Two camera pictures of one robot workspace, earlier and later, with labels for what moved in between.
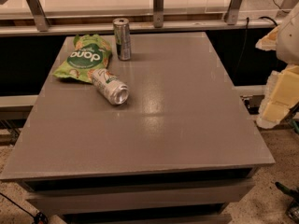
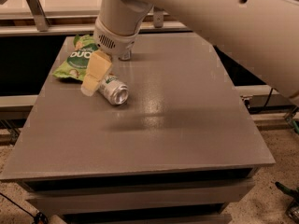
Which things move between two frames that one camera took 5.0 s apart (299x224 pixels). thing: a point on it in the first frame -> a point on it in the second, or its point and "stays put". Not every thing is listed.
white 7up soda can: x=108 y=86 stays put
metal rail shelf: x=144 y=21 stays put
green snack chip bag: x=90 y=52 stays put
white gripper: x=290 y=41 -> x=114 y=43
